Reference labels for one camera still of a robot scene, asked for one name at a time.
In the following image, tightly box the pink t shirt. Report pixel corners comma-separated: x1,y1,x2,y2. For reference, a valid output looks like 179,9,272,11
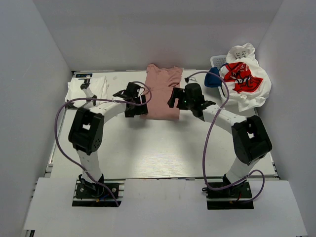
140,64,183,120

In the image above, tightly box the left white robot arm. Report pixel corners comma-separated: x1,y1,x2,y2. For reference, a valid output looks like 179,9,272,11
68,81,148,197

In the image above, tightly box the white text t shirt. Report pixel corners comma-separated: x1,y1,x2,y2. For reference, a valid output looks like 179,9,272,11
226,42,259,66

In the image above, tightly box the white red print t shirt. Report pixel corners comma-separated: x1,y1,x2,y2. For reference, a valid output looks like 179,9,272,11
219,58,272,112

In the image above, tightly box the folded white t shirt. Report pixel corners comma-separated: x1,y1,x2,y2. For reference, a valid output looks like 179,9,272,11
65,76,109,109

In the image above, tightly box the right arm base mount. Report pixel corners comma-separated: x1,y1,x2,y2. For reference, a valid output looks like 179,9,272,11
202,181,254,210

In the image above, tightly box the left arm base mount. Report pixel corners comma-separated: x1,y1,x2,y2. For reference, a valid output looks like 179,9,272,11
72,175,124,207

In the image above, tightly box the blue t shirt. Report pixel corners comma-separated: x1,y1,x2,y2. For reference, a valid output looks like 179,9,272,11
204,67,222,88

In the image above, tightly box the white plastic basket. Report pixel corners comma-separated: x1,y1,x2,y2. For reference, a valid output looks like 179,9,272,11
210,55,226,69

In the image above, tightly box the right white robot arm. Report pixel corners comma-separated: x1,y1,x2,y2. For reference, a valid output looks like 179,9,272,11
167,83,272,197

